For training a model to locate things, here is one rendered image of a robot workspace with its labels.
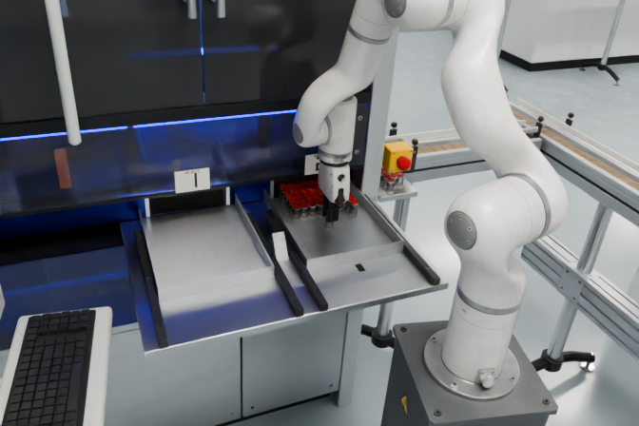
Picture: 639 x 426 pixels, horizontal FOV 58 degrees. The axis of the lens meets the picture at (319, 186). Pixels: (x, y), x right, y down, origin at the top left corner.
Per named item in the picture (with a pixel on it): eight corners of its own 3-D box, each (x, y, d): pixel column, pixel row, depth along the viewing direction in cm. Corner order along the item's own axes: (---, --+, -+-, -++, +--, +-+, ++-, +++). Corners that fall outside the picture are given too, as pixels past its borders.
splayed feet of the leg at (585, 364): (485, 389, 222) (493, 363, 216) (585, 358, 240) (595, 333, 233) (497, 406, 216) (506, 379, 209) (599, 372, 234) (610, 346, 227)
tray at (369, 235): (263, 200, 165) (263, 189, 163) (347, 187, 174) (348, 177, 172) (306, 271, 138) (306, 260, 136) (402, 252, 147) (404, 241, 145)
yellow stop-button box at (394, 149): (377, 163, 172) (379, 140, 168) (398, 159, 174) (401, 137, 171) (389, 174, 166) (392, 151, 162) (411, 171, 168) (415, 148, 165)
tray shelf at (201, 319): (120, 228, 152) (119, 222, 151) (361, 190, 176) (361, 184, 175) (145, 359, 114) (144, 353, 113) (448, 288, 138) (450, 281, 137)
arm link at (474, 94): (474, 256, 103) (534, 231, 111) (529, 251, 92) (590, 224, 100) (394, -13, 104) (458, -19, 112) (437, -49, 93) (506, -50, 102)
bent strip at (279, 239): (271, 252, 143) (271, 233, 140) (282, 250, 144) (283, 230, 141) (291, 288, 132) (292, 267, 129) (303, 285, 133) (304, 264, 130)
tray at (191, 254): (139, 219, 153) (138, 207, 151) (236, 204, 162) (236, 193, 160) (159, 301, 126) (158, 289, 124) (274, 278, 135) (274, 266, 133)
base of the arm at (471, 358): (535, 396, 112) (561, 324, 102) (441, 406, 108) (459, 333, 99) (493, 327, 128) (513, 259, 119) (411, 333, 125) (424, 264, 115)
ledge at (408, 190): (358, 180, 182) (359, 175, 181) (396, 175, 186) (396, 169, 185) (379, 203, 171) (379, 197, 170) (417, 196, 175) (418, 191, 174)
